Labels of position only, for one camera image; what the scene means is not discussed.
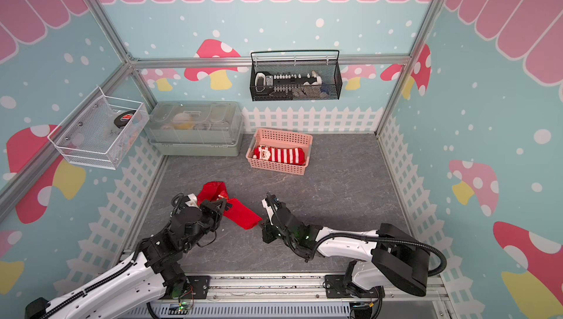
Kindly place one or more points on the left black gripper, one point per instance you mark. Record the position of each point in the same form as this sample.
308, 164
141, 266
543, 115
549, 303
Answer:
211, 207

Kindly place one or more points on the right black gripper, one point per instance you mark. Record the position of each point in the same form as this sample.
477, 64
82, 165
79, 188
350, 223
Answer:
266, 232

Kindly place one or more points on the plain red sock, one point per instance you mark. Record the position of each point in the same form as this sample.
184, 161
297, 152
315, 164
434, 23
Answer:
242, 216

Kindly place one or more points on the red white striped sock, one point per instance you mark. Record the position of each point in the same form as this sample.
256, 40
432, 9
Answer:
292, 156

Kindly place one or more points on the red doll face sock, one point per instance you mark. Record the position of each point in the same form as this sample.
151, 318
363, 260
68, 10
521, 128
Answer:
213, 191

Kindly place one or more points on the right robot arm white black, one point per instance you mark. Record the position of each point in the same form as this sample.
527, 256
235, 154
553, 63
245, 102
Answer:
378, 258

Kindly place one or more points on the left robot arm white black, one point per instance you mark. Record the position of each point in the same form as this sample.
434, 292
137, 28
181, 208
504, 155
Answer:
151, 272

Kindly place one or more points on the clear lidded storage box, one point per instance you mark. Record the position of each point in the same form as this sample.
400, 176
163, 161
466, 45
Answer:
196, 128

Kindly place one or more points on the pink plastic basket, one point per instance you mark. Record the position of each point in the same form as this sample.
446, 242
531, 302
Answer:
280, 139

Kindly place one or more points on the black red tape measure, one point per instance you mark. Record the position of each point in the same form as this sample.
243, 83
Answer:
121, 120

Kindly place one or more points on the white black remote in basket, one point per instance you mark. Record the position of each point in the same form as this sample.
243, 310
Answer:
271, 85

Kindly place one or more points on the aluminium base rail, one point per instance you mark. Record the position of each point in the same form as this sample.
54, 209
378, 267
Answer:
292, 295

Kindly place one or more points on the white wire wall basket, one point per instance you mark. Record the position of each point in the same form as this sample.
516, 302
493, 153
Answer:
88, 136

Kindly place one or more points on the black wire mesh wall basket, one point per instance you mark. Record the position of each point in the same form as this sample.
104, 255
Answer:
326, 64

